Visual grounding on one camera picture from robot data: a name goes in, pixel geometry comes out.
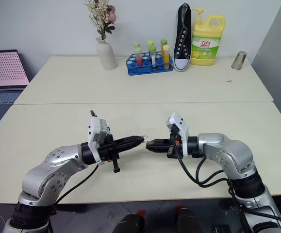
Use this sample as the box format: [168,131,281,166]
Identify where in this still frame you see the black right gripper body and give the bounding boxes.
[166,128,183,159]

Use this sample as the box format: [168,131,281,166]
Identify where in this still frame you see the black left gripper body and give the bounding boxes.
[98,134,121,174]

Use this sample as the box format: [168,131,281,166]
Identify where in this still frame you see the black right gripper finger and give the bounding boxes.
[146,145,171,154]
[150,138,171,147]

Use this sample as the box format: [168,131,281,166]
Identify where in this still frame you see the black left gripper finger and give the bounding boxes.
[117,135,146,148]
[117,142,145,154]

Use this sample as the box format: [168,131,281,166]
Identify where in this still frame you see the blue test tube rack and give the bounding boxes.
[125,51,174,77]

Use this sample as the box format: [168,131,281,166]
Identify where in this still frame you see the green-capped tube red liquid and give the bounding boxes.
[134,47,144,67]

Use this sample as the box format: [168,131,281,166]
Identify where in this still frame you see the green-capped tube white label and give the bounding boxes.
[148,46,157,71]

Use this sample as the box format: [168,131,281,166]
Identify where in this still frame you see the white ceramic vase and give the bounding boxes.
[95,36,118,71]

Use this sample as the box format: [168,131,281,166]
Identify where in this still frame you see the black canvas sneaker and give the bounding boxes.
[172,2,193,72]

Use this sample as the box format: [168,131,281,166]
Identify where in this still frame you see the yellow detergent pump bottle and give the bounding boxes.
[190,7,226,67]

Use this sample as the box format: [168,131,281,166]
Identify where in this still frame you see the silver metal cup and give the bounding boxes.
[230,50,248,71]

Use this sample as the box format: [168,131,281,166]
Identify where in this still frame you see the dried flower bouquet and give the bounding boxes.
[83,0,117,41]

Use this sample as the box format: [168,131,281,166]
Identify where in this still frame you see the grey laptop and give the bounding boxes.
[0,49,31,122]

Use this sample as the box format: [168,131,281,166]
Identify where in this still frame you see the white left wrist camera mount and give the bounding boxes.
[86,116,112,166]

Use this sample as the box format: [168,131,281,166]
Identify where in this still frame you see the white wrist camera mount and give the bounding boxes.
[86,116,112,166]
[165,112,191,157]

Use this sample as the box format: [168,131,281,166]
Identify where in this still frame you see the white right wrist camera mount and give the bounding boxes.
[165,112,191,157]

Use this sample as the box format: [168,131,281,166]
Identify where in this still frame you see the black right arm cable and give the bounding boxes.
[173,143,281,230]

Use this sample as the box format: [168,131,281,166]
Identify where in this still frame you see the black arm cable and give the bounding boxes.
[47,164,99,220]
[173,143,281,230]

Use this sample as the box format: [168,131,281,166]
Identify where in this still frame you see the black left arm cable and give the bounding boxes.
[47,164,99,220]

